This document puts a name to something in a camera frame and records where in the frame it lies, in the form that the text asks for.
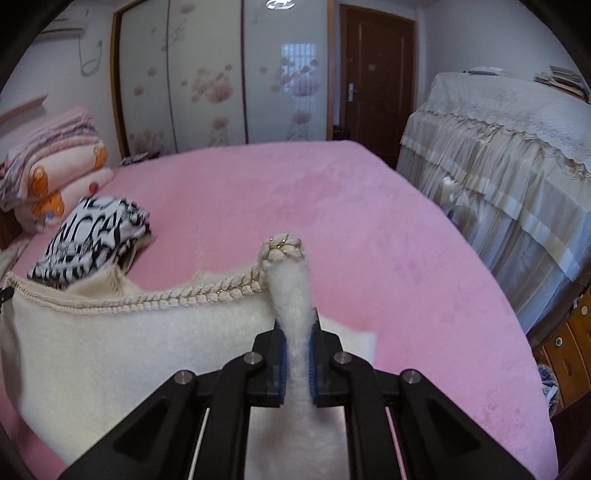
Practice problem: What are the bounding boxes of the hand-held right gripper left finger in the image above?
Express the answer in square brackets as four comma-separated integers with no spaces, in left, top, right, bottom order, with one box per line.
[58,320,287,480]

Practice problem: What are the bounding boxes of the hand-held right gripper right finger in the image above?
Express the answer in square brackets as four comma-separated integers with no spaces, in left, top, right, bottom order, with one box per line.
[307,308,536,480]

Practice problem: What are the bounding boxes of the white fluffy cardigan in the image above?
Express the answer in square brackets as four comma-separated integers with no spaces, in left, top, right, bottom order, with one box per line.
[0,233,377,480]

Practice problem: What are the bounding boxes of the wooden headboard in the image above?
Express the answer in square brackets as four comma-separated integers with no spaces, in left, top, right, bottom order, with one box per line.
[0,210,21,252]

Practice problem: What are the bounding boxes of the black and white printed garment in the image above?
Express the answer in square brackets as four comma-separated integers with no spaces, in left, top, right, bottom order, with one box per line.
[27,196,152,291]

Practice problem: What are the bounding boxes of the pink bed blanket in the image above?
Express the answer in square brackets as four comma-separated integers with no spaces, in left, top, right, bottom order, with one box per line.
[0,140,559,480]

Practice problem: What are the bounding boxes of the stack of folded pink quilts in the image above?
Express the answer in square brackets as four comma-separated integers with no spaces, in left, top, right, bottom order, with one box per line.
[0,107,114,234]

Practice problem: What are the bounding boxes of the blue grey cloth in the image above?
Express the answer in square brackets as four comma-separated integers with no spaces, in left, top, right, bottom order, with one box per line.
[538,364,561,407]

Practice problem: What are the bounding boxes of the wooden drawer cabinet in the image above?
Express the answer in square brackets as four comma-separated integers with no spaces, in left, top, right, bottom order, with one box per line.
[531,281,591,421]

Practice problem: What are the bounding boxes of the lace covered furniture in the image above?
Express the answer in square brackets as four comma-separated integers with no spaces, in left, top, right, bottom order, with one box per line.
[396,71,591,333]

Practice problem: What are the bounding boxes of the brown wooden door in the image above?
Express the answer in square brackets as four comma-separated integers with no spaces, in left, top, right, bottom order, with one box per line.
[339,4,419,169]

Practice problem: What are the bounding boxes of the floral sliding door wardrobe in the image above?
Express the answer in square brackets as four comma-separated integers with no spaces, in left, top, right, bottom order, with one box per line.
[110,0,335,160]

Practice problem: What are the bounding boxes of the pile of books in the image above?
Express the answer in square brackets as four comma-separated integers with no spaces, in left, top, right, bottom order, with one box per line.
[533,65,589,100]

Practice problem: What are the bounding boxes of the pink wall shelf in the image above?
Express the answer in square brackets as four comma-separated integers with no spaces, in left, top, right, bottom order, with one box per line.
[0,95,49,125]

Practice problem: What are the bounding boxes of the white wall cable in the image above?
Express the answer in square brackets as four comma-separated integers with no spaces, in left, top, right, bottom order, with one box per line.
[78,34,105,77]

